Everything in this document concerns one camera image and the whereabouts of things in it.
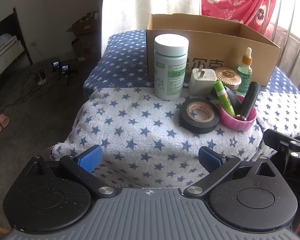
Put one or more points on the white patterned curtain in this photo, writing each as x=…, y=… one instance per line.
x=130, y=5

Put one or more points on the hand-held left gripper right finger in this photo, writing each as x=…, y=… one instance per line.
x=210, y=158

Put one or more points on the pink plastic bowl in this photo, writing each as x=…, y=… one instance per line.
x=237, y=124

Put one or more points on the small camera with screen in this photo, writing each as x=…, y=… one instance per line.
x=65, y=68
x=56, y=64

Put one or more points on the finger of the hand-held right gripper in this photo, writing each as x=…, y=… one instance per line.
x=285, y=142

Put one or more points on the green dropper bottle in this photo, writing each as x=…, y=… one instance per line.
x=245, y=75

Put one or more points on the blue white star blanket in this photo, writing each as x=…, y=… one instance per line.
x=140, y=120

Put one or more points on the red floral cloth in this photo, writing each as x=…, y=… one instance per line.
x=230, y=0

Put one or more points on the white charger plug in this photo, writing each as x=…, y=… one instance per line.
x=201, y=82

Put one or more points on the white green-label pill bottle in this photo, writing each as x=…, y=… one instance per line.
x=171, y=55

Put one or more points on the black electrical tape roll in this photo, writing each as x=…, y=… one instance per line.
x=197, y=125

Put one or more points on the green lip balm tube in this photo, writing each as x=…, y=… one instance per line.
x=222, y=95

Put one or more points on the black lipstick tube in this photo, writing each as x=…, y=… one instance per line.
x=248, y=100

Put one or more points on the gold round compact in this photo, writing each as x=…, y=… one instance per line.
x=227, y=76

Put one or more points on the brown cardboard box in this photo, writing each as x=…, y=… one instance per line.
x=215, y=47

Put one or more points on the grey tube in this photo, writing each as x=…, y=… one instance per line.
x=234, y=100

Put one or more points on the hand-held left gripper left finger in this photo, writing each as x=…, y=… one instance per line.
x=91, y=158

